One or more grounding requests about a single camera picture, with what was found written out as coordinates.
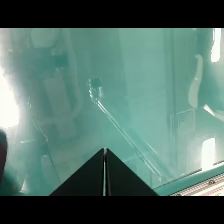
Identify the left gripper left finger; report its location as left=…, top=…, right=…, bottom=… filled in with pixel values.
left=49, top=147, right=105, bottom=197

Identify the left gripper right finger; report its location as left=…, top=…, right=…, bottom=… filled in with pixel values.
left=105, top=147, right=160, bottom=197

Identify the silver frame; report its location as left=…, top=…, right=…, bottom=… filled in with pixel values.
left=170, top=171, right=224, bottom=197

